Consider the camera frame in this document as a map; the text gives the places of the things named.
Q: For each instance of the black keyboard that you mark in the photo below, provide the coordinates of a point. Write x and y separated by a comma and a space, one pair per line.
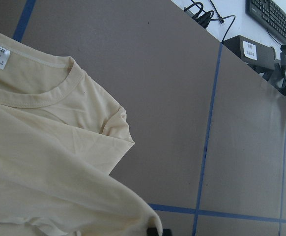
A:
269, 15

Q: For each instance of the beige long-sleeve printed t-shirt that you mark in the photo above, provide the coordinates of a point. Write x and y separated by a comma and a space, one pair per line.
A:
61, 135

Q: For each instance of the dark labelled box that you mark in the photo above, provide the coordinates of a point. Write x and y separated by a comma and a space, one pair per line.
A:
252, 52

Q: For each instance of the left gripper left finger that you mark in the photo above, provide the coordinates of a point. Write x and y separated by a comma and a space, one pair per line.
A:
152, 232

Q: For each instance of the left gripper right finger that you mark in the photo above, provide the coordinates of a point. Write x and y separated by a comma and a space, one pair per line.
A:
167, 232

